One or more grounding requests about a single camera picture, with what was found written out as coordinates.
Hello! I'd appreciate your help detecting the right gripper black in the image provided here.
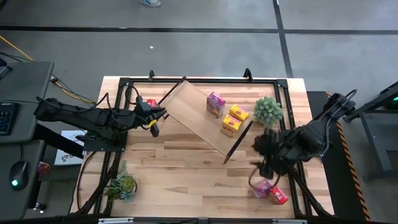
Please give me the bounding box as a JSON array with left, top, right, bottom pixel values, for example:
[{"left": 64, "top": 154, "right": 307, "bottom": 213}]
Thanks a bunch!
[{"left": 251, "top": 128, "right": 302, "bottom": 180}]

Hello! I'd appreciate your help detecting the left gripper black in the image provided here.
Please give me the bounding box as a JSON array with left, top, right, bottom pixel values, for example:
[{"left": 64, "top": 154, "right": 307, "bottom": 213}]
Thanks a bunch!
[{"left": 131, "top": 95, "right": 168, "bottom": 138}]

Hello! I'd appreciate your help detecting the yellow cereal box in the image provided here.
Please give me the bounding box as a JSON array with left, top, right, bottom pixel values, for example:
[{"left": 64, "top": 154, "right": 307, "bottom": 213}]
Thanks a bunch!
[
  {"left": 220, "top": 114, "right": 243, "bottom": 138},
  {"left": 229, "top": 104, "right": 250, "bottom": 122}
]

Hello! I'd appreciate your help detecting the purple Raisin Bran cereal box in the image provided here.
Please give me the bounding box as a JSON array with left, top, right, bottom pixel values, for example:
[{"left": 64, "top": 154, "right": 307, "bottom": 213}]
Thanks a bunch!
[
  {"left": 206, "top": 91, "right": 227, "bottom": 119},
  {"left": 248, "top": 179, "right": 274, "bottom": 199}
]

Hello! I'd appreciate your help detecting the green plant in woven pot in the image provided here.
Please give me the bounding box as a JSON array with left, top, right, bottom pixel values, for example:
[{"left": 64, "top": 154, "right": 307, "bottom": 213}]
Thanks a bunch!
[{"left": 253, "top": 95, "right": 285, "bottom": 128}]

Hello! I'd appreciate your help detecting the green succulent plant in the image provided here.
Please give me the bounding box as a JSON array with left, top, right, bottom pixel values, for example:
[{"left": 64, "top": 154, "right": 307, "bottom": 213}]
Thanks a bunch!
[{"left": 103, "top": 160, "right": 138, "bottom": 203}]

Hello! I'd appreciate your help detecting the black mat with hazard stripe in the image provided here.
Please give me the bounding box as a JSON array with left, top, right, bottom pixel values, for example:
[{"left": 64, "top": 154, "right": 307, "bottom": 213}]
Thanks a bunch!
[{"left": 306, "top": 90, "right": 373, "bottom": 222}]

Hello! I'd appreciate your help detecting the white printed cardboard box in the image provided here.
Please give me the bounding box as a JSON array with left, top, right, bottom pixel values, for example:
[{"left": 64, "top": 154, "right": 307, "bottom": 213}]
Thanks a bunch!
[{"left": 54, "top": 129, "right": 88, "bottom": 166}]

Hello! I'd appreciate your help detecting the grey metal stand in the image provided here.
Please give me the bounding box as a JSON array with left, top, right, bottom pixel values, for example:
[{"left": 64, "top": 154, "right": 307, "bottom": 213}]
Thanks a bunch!
[{"left": 345, "top": 81, "right": 398, "bottom": 183}]

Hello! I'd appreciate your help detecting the person's shoe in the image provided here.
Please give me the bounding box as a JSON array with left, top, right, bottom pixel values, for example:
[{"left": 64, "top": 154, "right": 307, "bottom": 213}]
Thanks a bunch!
[{"left": 139, "top": 0, "right": 162, "bottom": 8}]

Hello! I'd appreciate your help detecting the small pink object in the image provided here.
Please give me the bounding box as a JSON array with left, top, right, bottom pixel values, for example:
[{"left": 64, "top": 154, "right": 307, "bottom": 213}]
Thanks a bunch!
[{"left": 37, "top": 161, "right": 52, "bottom": 175}]

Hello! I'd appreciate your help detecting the grey desk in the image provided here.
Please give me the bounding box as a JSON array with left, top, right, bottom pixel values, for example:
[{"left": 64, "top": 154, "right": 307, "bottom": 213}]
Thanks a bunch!
[
  {"left": 0, "top": 61, "right": 55, "bottom": 144},
  {"left": 0, "top": 139, "right": 46, "bottom": 220}
]

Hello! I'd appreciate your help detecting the black computer mouse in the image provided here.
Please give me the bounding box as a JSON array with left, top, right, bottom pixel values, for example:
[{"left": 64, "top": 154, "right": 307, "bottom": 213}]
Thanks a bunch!
[{"left": 8, "top": 161, "right": 29, "bottom": 191}]

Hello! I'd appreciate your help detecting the black backlit keyboard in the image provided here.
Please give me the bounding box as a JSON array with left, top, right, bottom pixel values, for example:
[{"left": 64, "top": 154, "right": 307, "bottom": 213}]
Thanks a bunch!
[{"left": 0, "top": 102, "right": 20, "bottom": 136}]

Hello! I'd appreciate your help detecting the wooden shelf with black frame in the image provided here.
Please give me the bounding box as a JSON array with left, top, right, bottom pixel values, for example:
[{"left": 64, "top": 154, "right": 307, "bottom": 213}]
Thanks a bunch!
[{"left": 157, "top": 76, "right": 254, "bottom": 165}]

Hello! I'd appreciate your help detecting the black metal rig frame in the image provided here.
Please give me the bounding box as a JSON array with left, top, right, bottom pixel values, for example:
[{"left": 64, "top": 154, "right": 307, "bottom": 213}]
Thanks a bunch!
[{"left": 74, "top": 68, "right": 335, "bottom": 224}]

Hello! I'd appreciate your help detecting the yellow floor cable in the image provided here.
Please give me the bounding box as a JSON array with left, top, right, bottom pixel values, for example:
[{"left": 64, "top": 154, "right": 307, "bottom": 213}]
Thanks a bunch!
[{"left": 0, "top": 35, "right": 94, "bottom": 105}]

